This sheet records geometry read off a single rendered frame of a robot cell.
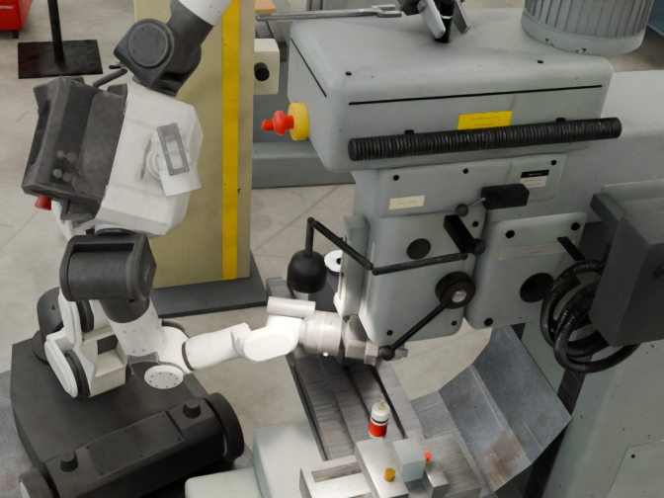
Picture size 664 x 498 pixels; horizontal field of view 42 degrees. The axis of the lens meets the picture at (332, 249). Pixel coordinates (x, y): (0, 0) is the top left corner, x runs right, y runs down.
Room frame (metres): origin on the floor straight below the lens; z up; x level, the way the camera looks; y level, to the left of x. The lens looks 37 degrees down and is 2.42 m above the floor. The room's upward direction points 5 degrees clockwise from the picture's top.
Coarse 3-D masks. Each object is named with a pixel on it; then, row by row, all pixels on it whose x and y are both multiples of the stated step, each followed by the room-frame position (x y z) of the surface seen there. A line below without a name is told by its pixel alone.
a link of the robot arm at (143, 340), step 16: (144, 320) 1.22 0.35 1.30; (160, 320) 1.33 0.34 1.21; (128, 336) 1.22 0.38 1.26; (144, 336) 1.23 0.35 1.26; (160, 336) 1.26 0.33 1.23; (128, 352) 1.23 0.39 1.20; (144, 352) 1.23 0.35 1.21; (160, 352) 1.26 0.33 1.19; (144, 368) 1.23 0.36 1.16; (160, 368) 1.23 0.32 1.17; (176, 368) 1.24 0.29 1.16; (160, 384) 1.24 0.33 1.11; (176, 384) 1.24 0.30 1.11
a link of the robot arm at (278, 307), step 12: (276, 300) 1.31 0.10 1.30; (288, 300) 1.32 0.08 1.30; (300, 300) 1.32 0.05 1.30; (276, 312) 1.30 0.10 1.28; (288, 312) 1.30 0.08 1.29; (300, 312) 1.30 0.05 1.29; (312, 312) 1.30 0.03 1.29; (288, 324) 1.28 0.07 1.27; (300, 324) 1.30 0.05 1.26; (312, 324) 1.29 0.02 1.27; (300, 336) 1.28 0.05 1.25; (312, 336) 1.27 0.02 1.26; (312, 348) 1.27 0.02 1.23
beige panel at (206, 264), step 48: (144, 0) 2.82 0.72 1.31; (240, 0) 2.94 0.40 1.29; (240, 48) 2.94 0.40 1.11; (192, 96) 2.88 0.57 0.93; (240, 96) 2.94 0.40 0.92; (240, 144) 2.94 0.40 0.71; (192, 192) 2.87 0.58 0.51; (240, 192) 2.94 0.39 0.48; (192, 240) 2.87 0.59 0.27; (240, 240) 2.94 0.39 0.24; (192, 288) 2.84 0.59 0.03; (240, 288) 2.87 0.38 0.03
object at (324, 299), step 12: (336, 252) 1.73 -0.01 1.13; (336, 264) 1.68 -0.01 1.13; (336, 276) 1.65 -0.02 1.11; (324, 288) 1.64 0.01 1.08; (336, 288) 1.61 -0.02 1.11; (312, 300) 1.69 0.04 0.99; (324, 300) 1.63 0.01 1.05; (336, 312) 1.57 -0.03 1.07; (348, 360) 1.54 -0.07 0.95; (360, 360) 1.55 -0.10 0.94
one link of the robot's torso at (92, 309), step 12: (60, 228) 1.57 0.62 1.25; (72, 228) 1.53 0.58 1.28; (84, 228) 1.54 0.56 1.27; (84, 300) 1.53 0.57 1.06; (96, 300) 1.53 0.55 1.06; (84, 312) 1.52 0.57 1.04; (96, 312) 1.53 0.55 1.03; (84, 324) 1.53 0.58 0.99; (96, 324) 1.53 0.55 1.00; (108, 324) 1.55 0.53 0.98
